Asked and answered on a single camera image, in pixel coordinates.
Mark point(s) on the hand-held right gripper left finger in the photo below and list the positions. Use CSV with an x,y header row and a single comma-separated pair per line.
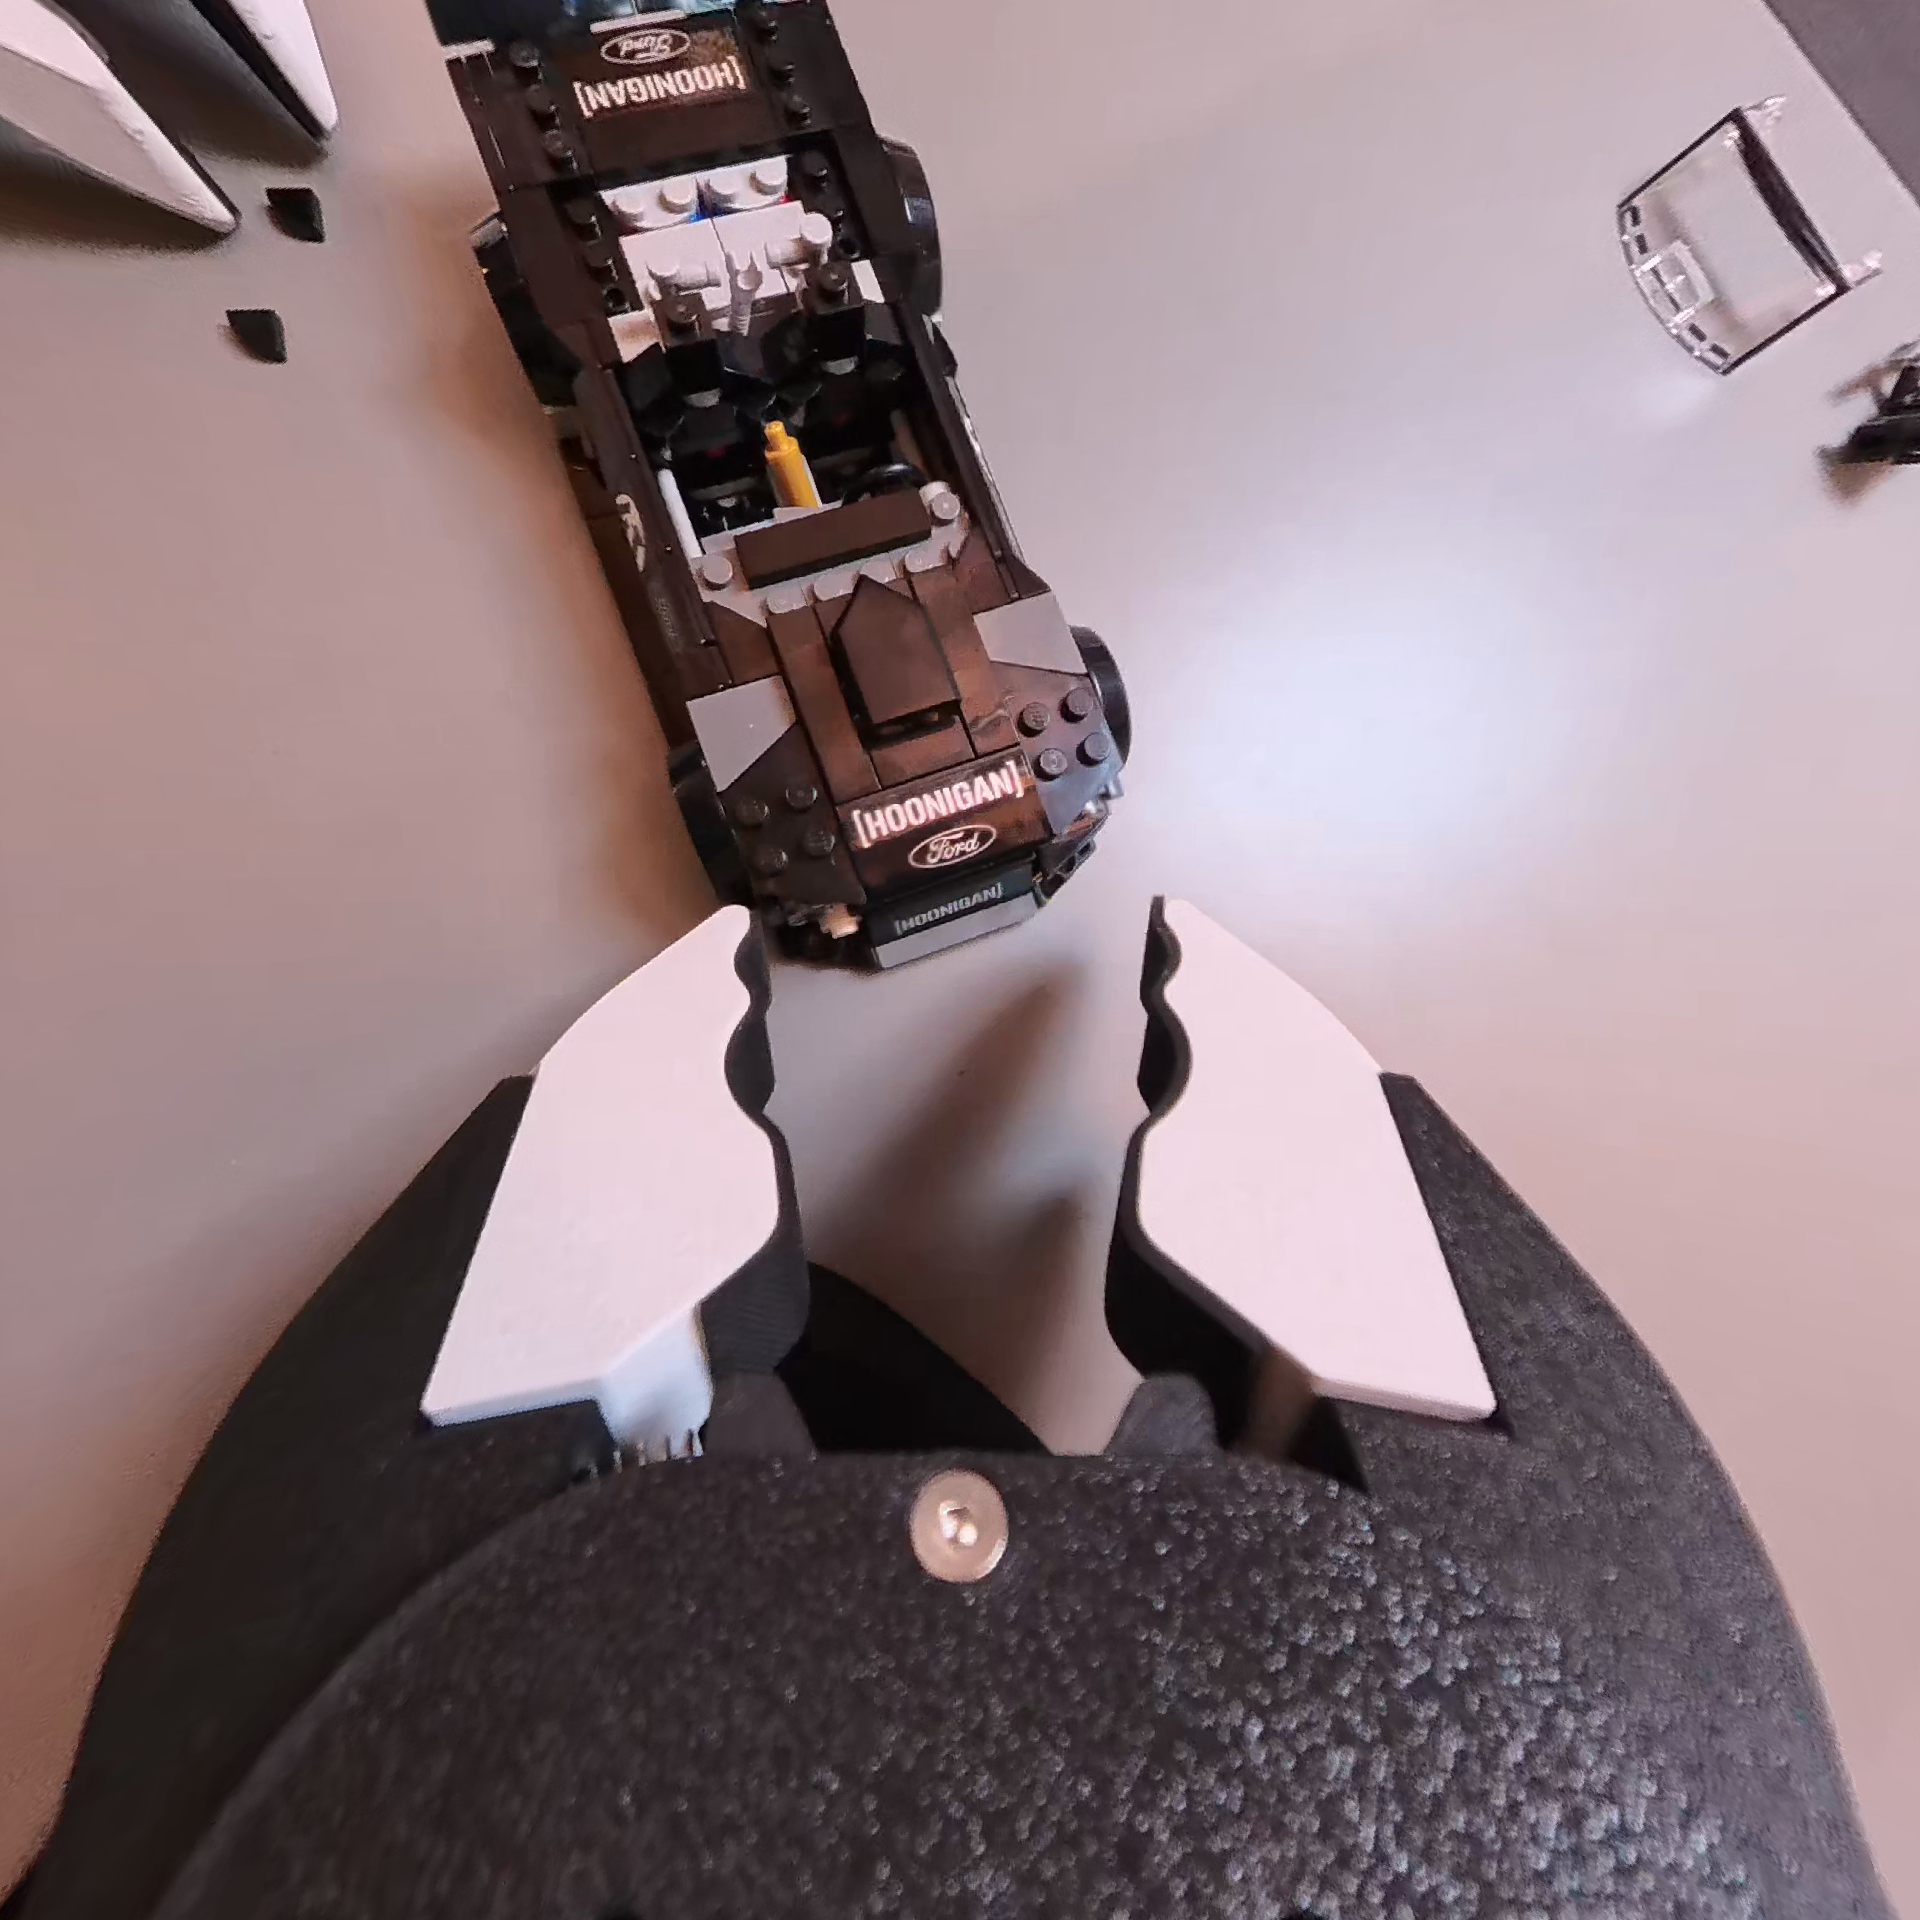
x,y
615,1188

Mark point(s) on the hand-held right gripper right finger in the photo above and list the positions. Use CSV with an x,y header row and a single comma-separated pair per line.
x,y
1306,1202

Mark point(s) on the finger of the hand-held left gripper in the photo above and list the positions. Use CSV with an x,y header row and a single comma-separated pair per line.
x,y
271,55
91,123

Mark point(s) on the small black lego piece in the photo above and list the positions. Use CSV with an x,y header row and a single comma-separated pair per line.
x,y
1884,414

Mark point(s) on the black lego car model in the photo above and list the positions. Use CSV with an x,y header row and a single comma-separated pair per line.
x,y
811,510

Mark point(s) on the clear lego windshield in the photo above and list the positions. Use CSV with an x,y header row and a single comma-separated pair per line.
x,y
1740,242

